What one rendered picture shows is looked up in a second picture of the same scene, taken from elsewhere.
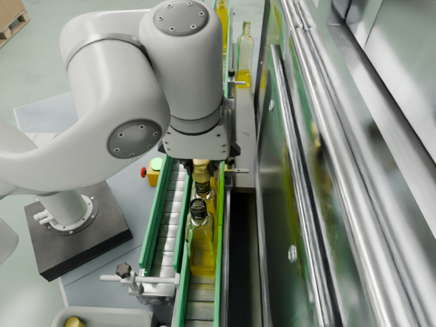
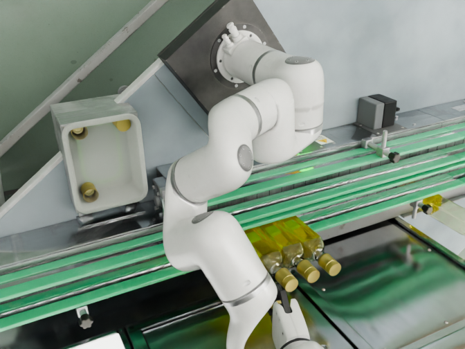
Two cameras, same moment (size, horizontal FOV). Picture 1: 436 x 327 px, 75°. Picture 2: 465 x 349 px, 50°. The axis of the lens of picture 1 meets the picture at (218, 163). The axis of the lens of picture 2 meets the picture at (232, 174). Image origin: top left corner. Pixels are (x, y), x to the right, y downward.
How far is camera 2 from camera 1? 82 cm
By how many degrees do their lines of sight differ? 33
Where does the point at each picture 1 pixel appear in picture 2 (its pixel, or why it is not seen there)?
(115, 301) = (148, 136)
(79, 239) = (207, 84)
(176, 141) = (279, 330)
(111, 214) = not seen: hidden behind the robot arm
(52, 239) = (205, 52)
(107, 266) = (181, 111)
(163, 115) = not seen: outside the picture
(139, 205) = not seen: hidden behind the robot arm
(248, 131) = (347, 226)
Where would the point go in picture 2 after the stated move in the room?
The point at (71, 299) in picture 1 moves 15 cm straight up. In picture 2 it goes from (143, 90) to (163, 108)
